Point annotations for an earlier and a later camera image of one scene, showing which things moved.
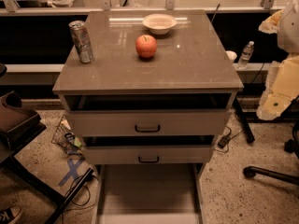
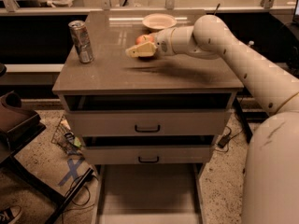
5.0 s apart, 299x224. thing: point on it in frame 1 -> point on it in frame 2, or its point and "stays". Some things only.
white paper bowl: x=159 y=23 stays
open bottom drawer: x=149 y=193 stays
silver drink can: x=82 y=42 stays
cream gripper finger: x=272 y=23 -> x=145 y=49
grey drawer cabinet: x=149 y=98 stays
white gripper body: x=289 y=32 -> x=163 y=41
